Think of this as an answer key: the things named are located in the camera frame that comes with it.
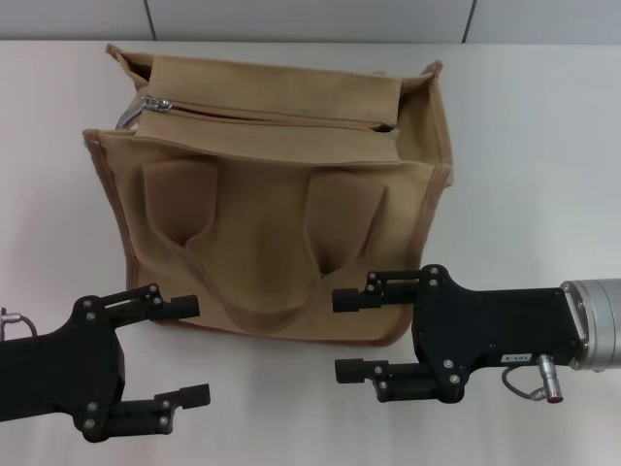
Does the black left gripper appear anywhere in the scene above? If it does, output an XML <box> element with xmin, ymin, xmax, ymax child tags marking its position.
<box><xmin>0</xmin><ymin>283</ymin><xmax>212</xmax><ymax>444</ymax></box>

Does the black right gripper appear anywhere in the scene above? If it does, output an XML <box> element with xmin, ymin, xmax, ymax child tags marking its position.
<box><xmin>332</xmin><ymin>264</ymin><xmax>591</xmax><ymax>405</ymax></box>

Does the khaki canvas food bag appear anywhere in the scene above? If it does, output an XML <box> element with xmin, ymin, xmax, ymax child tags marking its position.
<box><xmin>82</xmin><ymin>42</ymin><xmax>455</xmax><ymax>349</ymax></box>

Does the silver metal zipper pull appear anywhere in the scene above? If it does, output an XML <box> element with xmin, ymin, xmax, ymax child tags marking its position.
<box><xmin>115</xmin><ymin>95</ymin><xmax>172</xmax><ymax>132</ymax></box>

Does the left gripper cable with plugs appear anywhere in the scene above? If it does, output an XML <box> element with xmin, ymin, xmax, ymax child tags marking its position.
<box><xmin>0</xmin><ymin>306</ymin><xmax>39</xmax><ymax>341</ymax></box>

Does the gripper cable with plugs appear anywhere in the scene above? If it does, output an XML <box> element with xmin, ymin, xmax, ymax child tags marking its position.
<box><xmin>0</xmin><ymin>306</ymin><xmax>39</xmax><ymax>341</ymax></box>
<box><xmin>502</xmin><ymin>353</ymin><xmax>567</xmax><ymax>404</ymax></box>

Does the right gripper cable with plugs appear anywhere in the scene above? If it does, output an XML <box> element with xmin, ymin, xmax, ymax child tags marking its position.
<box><xmin>502</xmin><ymin>353</ymin><xmax>567</xmax><ymax>404</ymax></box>

